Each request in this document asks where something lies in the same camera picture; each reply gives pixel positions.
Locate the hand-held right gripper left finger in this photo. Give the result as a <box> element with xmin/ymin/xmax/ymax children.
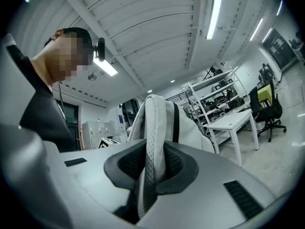
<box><xmin>44</xmin><ymin>139</ymin><xmax>146</xmax><ymax>229</ymax></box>

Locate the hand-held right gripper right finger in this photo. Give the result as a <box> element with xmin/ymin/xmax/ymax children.
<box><xmin>140</xmin><ymin>142</ymin><xmax>278</xmax><ymax>229</ymax></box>

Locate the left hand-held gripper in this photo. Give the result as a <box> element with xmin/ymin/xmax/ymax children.
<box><xmin>98</xmin><ymin>137</ymin><xmax>122</xmax><ymax>149</ymax></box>

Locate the light grey backpack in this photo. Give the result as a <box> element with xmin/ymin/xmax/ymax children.
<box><xmin>126</xmin><ymin>94</ymin><xmax>219</xmax><ymax>220</ymax></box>

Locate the black swivel office chair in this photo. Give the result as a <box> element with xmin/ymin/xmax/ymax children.
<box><xmin>249</xmin><ymin>79</ymin><xmax>288</xmax><ymax>143</ymax></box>

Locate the grey locker cabinet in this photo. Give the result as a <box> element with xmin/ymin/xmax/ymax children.
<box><xmin>81</xmin><ymin>120</ymin><xmax>120</xmax><ymax>150</ymax></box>

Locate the wooden coat stand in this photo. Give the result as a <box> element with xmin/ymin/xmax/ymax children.
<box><xmin>75</xmin><ymin>125</ymin><xmax>86</xmax><ymax>151</ymax></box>

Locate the dark glass door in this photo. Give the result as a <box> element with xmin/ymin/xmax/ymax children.
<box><xmin>56</xmin><ymin>99</ymin><xmax>79</xmax><ymax>150</ymax></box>

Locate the white desk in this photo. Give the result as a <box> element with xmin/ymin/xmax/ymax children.
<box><xmin>202</xmin><ymin>108</ymin><xmax>260</xmax><ymax>168</ymax></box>

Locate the person's black-shirted torso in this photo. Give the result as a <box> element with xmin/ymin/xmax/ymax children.
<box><xmin>0</xmin><ymin>33</ymin><xmax>77</xmax><ymax>152</ymax></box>

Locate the white metal shelf rack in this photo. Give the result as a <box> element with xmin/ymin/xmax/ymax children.
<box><xmin>187</xmin><ymin>68</ymin><xmax>253</xmax><ymax>128</ymax></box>

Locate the person's head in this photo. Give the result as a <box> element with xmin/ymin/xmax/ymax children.
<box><xmin>30</xmin><ymin>27</ymin><xmax>95</xmax><ymax>88</ymax></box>

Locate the yellow-green panel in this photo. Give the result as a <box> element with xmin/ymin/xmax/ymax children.
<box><xmin>257</xmin><ymin>83</ymin><xmax>272</xmax><ymax>104</ymax></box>

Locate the black head-mounted camera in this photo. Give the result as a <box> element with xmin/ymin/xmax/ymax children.
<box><xmin>92</xmin><ymin>37</ymin><xmax>106</xmax><ymax>62</ymax></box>

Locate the black wall board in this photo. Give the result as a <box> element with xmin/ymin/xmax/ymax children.
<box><xmin>262</xmin><ymin>27</ymin><xmax>298</xmax><ymax>70</ymax></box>

